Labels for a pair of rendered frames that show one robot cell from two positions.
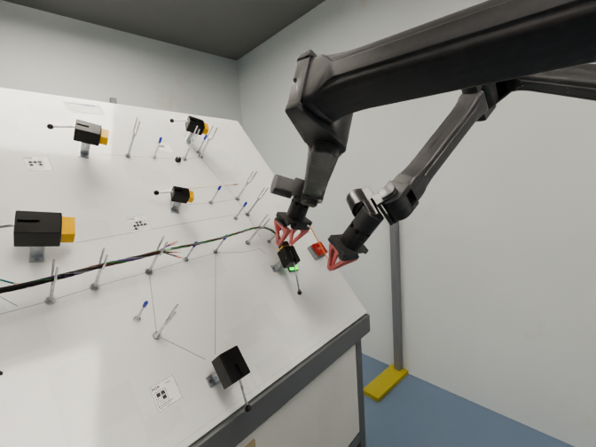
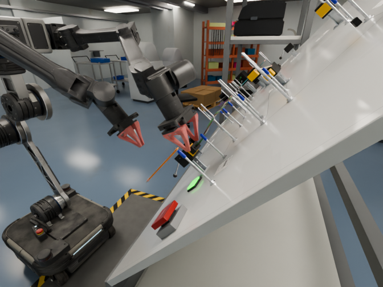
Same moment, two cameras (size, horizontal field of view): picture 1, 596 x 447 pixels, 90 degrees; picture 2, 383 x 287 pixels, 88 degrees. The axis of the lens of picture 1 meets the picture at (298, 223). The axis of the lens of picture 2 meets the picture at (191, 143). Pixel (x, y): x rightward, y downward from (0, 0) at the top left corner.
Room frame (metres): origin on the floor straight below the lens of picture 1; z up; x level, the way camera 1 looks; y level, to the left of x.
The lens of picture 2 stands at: (1.39, -0.13, 1.42)
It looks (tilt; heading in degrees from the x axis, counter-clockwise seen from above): 27 degrees down; 160
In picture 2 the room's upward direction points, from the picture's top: straight up
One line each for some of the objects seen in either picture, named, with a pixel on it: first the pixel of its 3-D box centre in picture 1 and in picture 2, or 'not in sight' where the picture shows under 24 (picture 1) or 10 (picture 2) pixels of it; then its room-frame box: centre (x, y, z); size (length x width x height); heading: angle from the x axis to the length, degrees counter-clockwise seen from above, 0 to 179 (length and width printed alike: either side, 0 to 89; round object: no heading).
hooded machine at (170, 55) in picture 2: not in sight; (172, 68); (-5.78, 1.82, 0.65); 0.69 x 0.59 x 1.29; 132
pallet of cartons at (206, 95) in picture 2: not in sight; (203, 97); (-3.28, 1.90, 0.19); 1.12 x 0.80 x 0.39; 132
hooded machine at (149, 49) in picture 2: not in sight; (145, 72); (-4.29, 0.65, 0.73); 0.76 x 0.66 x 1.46; 132
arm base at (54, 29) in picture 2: not in sight; (64, 36); (0.07, -0.34, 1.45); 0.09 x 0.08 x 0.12; 132
